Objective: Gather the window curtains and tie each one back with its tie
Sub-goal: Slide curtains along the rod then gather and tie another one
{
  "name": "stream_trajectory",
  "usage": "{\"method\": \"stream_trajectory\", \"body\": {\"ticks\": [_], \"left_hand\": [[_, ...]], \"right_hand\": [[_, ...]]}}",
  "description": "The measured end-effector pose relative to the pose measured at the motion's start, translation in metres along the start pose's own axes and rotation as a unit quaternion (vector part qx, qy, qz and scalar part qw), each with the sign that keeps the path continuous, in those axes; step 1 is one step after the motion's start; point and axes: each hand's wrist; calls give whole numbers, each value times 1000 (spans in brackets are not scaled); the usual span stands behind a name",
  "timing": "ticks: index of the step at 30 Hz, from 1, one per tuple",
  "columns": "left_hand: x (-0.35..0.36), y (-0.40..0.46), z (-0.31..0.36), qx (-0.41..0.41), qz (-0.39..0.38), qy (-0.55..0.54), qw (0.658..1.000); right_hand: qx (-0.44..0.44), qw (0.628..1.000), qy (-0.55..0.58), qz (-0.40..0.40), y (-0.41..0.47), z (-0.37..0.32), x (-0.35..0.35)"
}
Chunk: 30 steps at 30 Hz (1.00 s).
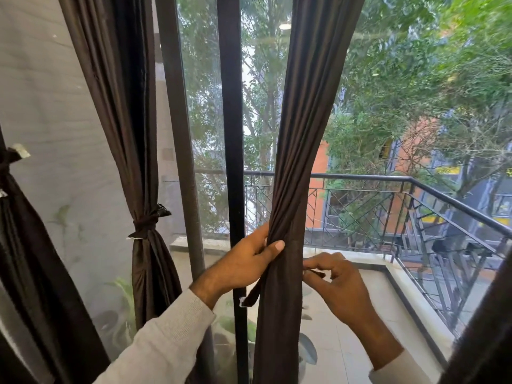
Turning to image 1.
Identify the person's left hand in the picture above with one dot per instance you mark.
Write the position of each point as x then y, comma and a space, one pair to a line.
240, 267

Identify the person's right hand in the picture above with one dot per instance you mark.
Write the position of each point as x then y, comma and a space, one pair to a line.
348, 291

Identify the dark brown curtain tie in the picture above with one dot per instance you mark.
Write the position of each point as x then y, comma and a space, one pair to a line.
146, 225

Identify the dark brown curtain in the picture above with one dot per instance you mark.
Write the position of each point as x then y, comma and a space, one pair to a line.
312, 95
120, 95
40, 295
480, 339

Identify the person's left forearm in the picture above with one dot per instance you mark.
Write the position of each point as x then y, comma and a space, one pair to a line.
160, 347

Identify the person's right forearm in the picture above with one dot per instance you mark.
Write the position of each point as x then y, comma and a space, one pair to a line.
388, 355

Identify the black metal balcony railing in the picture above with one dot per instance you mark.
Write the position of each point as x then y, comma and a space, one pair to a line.
360, 176

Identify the orange brick building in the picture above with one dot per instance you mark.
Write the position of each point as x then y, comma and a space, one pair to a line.
318, 163

